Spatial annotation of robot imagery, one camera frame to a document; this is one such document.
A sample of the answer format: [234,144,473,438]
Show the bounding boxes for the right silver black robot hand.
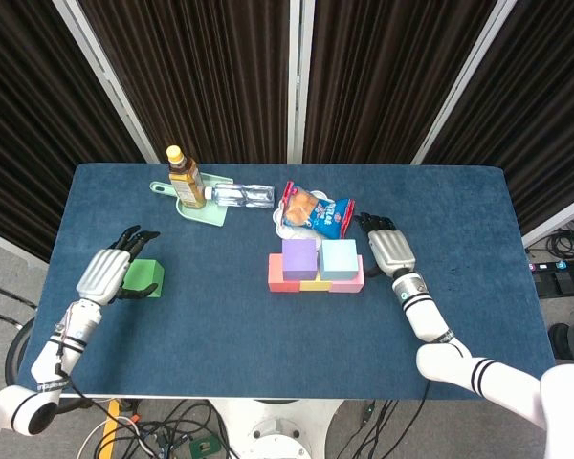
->
[353,212,418,278]

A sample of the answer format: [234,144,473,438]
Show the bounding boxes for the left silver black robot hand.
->
[75,225,162,307]

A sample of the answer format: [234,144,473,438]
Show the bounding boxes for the green foam cube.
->
[121,259,166,299]

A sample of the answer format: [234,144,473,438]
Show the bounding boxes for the light blue foam cube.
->
[318,239,358,282]

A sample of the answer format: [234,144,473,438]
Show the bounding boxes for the pink foam cube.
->
[328,254,365,295]

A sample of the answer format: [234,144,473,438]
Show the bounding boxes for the purple foam cube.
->
[281,238,320,282]

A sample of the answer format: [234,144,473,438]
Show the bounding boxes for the red foam cube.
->
[267,252,301,293]

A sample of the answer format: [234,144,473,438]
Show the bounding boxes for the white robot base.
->
[210,397,345,459]

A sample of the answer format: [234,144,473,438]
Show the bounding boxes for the blue red snack bag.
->
[279,180,356,241]

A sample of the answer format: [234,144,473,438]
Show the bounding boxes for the white scalloped plate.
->
[272,190,336,241]

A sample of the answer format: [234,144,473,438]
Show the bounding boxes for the yellow capped tea bottle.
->
[166,144,208,210]

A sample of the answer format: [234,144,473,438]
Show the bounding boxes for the mint green plastic scoop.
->
[148,175,234,227]

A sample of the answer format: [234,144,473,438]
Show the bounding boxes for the blue table cloth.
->
[17,163,559,401]

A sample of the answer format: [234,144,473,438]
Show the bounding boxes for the clear plastic water bottle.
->
[203,182,276,209]

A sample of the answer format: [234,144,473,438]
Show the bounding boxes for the dark brown pleated curtain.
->
[0,0,147,262]
[425,0,574,235]
[303,0,498,165]
[78,0,292,164]

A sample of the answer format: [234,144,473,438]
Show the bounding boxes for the green circuit board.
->
[189,435,220,458]

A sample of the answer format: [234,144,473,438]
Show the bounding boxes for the silver partition rail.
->
[520,190,574,248]
[0,224,49,269]

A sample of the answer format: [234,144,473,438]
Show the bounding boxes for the black floor cable tangle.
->
[66,399,243,459]

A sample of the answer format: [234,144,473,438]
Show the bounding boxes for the black coiled cable bundle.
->
[544,217,574,262]

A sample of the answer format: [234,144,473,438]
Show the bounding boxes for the black floor cable strands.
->
[346,399,403,459]

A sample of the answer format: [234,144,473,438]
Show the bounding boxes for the silver partition post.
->
[52,0,160,164]
[286,0,316,165]
[410,0,518,166]

